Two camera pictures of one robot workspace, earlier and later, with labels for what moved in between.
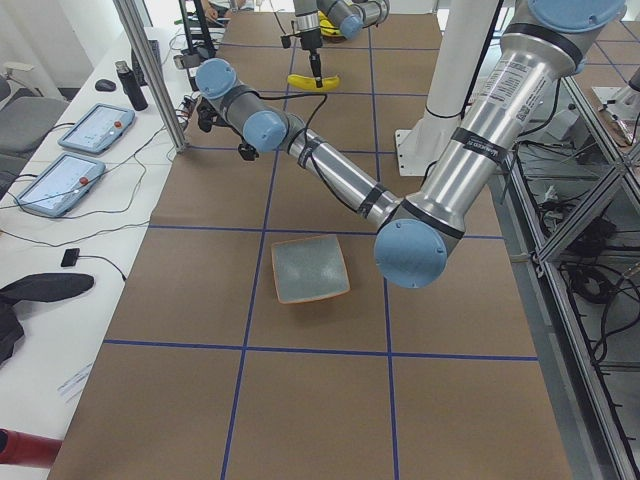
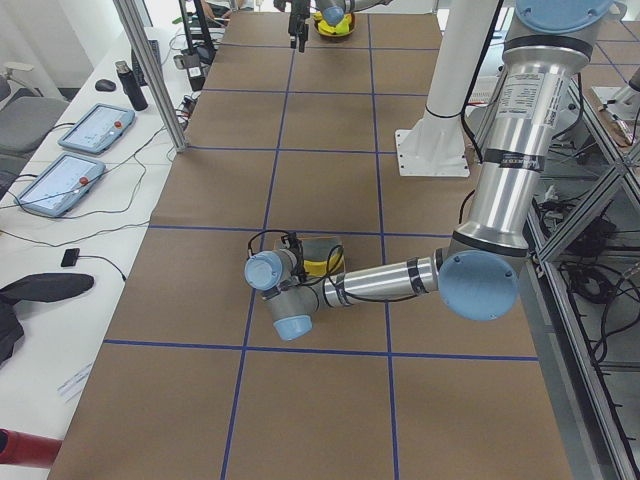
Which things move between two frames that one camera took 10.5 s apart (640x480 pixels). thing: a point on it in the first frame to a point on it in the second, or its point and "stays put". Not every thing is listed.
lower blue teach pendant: (60, 184) stays put
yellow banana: (315, 84) to (321, 268)
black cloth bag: (33, 288) stays put
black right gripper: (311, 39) to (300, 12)
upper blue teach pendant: (97, 128) stays put
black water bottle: (131, 86) stays put
